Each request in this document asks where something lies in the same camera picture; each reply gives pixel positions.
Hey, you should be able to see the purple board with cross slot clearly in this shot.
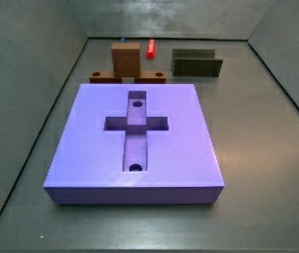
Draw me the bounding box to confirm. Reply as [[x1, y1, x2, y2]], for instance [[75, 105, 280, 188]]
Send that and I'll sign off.
[[44, 84, 224, 205]]

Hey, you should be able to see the dark olive block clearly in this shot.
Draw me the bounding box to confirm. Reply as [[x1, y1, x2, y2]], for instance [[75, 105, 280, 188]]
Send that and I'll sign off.
[[171, 48, 223, 77]]

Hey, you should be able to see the red peg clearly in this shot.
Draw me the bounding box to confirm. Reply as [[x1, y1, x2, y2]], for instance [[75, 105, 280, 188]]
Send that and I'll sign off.
[[147, 39, 155, 59]]

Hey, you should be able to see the brown T-shaped block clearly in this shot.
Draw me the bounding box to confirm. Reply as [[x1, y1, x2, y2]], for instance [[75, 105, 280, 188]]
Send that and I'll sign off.
[[89, 42, 165, 84]]

